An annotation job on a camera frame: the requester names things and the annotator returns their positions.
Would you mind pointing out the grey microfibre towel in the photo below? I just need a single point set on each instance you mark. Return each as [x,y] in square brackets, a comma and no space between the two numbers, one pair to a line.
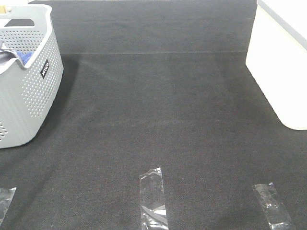
[8,57]

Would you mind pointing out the blue towel in basket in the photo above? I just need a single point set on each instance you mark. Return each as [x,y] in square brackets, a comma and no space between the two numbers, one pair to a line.
[24,57]

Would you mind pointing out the black felt table mat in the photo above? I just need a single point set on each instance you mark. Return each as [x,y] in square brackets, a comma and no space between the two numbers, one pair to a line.
[150,84]

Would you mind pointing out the clear tape strip middle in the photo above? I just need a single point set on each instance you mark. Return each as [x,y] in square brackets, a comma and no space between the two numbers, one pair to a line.
[152,201]

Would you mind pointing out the clear tape strip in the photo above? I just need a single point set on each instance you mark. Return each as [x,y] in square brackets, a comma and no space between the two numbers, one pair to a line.
[6,196]
[274,210]
[152,201]

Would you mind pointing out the grey perforated laundry basket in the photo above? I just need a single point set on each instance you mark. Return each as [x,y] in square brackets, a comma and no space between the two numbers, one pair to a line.
[26,95]

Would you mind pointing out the cream white storage basket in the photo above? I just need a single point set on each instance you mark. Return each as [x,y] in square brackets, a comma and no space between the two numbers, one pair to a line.
[277,58]

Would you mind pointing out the clear tape strip right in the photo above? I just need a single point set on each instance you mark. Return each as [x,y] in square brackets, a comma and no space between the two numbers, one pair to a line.
[274,210]

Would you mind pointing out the clear tape strip left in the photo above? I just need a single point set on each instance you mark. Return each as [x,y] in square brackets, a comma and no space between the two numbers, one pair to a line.
[6,196]

